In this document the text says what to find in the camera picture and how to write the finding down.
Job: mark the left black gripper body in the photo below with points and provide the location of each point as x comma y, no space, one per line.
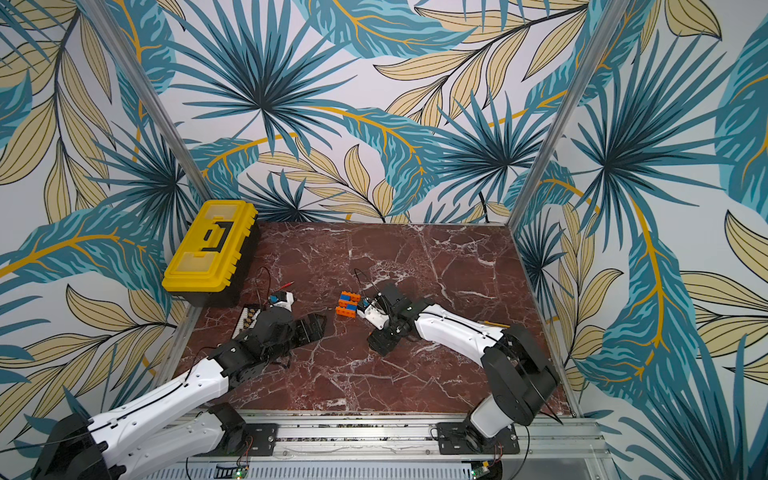
299,335

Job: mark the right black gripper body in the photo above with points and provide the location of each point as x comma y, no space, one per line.
390,321

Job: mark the orange lego brick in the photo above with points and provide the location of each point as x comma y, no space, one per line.
349,311
350,297

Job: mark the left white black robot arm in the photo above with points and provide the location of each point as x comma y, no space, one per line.
141,437

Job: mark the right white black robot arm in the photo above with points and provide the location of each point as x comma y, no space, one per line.
520,375

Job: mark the yellow utility knife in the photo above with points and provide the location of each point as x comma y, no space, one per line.
495,324

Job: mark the yellow black toolbox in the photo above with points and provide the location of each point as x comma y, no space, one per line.
213,260

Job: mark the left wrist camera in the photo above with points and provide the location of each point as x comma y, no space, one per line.
281,299

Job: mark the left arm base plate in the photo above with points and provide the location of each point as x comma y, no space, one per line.
258,441

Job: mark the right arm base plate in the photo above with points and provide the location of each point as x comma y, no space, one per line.
461,438

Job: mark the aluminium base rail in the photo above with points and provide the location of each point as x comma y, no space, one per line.
401,437

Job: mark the right aluminium corner post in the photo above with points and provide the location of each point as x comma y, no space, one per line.
582,75

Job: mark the aluminium corner post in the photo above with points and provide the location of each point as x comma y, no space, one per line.
582,75
108,28

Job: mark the left aluminium corner post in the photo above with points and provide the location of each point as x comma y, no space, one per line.
108,28

